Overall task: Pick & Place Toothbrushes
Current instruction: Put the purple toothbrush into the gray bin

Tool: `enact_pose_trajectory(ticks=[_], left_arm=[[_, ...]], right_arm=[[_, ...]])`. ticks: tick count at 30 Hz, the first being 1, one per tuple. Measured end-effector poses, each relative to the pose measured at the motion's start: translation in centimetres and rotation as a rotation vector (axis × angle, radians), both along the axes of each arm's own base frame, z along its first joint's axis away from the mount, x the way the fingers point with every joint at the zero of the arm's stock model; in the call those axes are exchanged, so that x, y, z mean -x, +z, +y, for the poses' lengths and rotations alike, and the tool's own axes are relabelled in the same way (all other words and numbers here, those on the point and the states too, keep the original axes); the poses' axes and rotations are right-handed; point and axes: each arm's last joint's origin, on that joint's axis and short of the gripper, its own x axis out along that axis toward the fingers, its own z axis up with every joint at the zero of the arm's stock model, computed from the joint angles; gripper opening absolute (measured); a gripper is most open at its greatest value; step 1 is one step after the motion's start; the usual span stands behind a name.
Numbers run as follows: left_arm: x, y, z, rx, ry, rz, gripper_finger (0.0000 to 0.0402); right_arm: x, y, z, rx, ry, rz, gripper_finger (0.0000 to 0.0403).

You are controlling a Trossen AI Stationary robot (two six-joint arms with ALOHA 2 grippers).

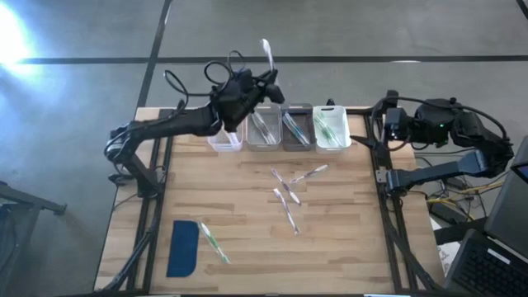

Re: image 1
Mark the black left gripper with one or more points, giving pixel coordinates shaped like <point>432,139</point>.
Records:
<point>237,103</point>

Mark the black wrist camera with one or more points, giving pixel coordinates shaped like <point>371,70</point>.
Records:
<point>244,78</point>
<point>396,121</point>

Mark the orange toothbrush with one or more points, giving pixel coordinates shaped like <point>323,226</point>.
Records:
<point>232,140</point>

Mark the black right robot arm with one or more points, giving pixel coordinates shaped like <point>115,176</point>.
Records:
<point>445,171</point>

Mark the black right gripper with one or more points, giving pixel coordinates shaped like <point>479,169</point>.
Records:
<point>398,145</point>

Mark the green toothbrush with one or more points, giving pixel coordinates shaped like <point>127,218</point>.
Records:
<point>334,138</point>
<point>323,125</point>
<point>268,53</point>
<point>329,131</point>
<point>214,244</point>

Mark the monitor with blue screen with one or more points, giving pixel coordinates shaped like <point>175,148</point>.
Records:
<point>520,173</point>

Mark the black floor stand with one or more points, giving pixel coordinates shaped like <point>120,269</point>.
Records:
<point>24,198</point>

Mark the white paper sheet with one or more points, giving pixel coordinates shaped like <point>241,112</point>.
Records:
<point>447,255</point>

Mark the light grey plastic bin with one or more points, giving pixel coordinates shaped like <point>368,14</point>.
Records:
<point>251,142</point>

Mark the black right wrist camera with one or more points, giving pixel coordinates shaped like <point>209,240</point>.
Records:
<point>396,121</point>

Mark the black open laptop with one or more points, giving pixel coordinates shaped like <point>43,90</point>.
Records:
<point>486,268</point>

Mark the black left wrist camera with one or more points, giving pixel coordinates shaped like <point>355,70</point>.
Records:
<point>244,78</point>

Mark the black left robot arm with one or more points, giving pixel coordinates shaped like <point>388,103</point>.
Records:
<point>173,121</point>

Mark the clear plastic bin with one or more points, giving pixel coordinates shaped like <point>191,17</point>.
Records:
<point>214,144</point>

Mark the dark smoky plastic bin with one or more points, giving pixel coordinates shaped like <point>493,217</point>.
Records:
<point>286,145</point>

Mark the blue toothbrush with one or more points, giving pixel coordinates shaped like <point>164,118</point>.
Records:
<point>293,127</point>
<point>303,137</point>

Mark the white plastic bin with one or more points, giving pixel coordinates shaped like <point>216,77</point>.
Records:
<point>346,123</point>

